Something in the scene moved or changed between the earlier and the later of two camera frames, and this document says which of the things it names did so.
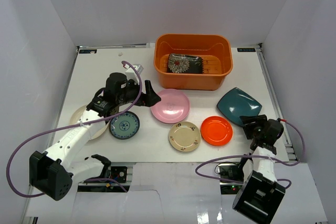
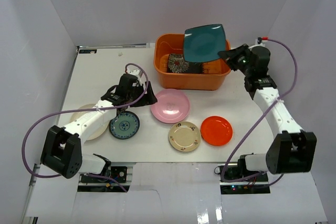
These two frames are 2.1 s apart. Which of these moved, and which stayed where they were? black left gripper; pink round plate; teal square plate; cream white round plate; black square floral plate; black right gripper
Moved: black right gripper; teal square plate
Stayed: pink round plate; black square floral plate; cream white round plate; black left gripper
